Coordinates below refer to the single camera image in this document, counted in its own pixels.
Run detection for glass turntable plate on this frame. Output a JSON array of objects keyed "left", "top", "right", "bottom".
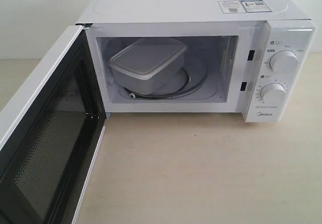
[{"left": 118, "top": 61, "right": 211, "bottom": 101}]

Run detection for white microwave door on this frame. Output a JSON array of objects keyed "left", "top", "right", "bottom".
[{"left": 1, "top": 24, "right": 106, "bottom": 223}]

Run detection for lower white timer knob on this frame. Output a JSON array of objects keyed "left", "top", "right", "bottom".
[{"left": 260, "top": 83, "right": 286, "bottom": 104}]

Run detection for white label sticker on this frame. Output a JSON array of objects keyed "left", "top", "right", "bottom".
[{"left": 218, "top": 1, "right": 246, "bottom": 14}]

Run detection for blue energy label sticker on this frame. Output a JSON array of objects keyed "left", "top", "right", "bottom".
[{"left": 240, "top": 0, "right": 271, "bottom": 13}]

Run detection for upper white power knob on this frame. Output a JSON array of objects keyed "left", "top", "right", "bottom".
[{"left": 269, "top": 50, "right": 298, "bottom": 73}]

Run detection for white lidded plastic container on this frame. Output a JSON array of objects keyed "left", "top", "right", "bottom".
[{"left": 108, "top": 37, "right": 187, "bottom": 95}]

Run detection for turntable roller ring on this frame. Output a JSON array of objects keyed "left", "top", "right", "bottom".
[{"left": 121, "top": 69, "right": 194, "bottom": 101}]

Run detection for white Midea microwave body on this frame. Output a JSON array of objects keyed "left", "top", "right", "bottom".
[{"left": 77, "top": 0, "right": 316, "bottom": 122}]

